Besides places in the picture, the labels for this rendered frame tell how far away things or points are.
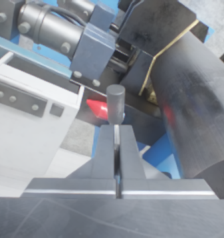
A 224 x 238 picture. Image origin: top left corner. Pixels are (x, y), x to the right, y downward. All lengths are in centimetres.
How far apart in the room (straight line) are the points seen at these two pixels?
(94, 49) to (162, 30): 21
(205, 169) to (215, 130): 7
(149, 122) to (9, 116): 47
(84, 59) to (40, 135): 28
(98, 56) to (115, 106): 34
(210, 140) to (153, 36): 38
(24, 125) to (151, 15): 49
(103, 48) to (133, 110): 23
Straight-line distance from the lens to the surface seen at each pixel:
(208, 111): 36
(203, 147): 33
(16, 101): 51
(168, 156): 68
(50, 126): 55
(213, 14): 176
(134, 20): 57
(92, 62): 59
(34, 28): 61
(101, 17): 103
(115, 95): 24
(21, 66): 57
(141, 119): 66
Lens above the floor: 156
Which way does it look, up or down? 48 degrees down
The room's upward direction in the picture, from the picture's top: 179 degrees counter-clockwise
